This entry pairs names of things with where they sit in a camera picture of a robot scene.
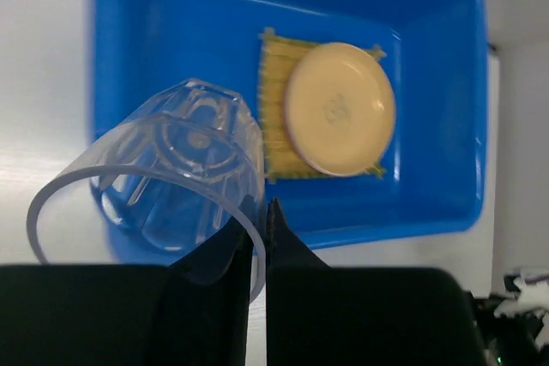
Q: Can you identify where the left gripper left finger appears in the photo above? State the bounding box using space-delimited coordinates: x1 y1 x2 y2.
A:
1 219 251 365

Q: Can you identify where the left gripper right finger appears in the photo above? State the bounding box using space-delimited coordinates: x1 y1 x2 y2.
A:
266 200 486 365

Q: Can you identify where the clear plastic cup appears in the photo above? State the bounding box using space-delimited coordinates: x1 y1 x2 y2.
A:
27 79 266 297

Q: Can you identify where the orange plastic plate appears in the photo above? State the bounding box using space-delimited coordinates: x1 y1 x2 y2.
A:
283 42 396 177

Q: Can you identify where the bamboo woven mat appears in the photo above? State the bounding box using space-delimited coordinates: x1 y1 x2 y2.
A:
256 27 389 185

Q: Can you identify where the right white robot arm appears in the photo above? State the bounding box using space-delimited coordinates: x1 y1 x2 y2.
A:
468 267 548 365

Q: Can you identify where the blue plastic bin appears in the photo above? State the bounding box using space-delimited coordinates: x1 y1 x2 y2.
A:
90 0 487 249

